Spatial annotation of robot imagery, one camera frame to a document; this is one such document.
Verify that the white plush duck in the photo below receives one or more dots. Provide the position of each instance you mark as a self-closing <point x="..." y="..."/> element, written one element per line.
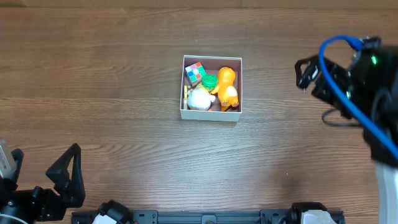
<point x="200" y="98"/>

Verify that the wooden cat rattle drum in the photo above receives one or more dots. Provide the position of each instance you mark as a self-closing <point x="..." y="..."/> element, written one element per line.
<point x="185" y="97"/>

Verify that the white cardboard box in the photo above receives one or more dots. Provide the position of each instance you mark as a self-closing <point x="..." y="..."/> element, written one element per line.
<point x="212" y="65"/>

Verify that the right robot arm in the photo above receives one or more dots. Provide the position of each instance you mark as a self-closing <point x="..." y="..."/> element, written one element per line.
<point x="367" y="92"/>

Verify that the pastel rubiks cube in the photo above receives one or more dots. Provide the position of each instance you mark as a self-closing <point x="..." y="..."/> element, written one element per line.
<point x="195" y="73"/>

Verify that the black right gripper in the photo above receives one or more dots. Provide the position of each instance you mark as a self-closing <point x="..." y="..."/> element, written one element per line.
<point x="325" y="82"/>

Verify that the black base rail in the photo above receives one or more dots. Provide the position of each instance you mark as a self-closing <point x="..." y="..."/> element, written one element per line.
<point x="299" y="212"/>

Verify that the green round disc toy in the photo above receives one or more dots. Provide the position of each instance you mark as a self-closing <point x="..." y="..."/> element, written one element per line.
<point x="209" y="81"/>

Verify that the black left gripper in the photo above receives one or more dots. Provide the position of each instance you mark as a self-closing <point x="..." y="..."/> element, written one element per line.
<point x="53" y="199"/>

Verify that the orange plastic cat toy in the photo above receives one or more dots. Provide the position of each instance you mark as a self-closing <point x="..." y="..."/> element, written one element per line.
<point x="225" y="90"/>

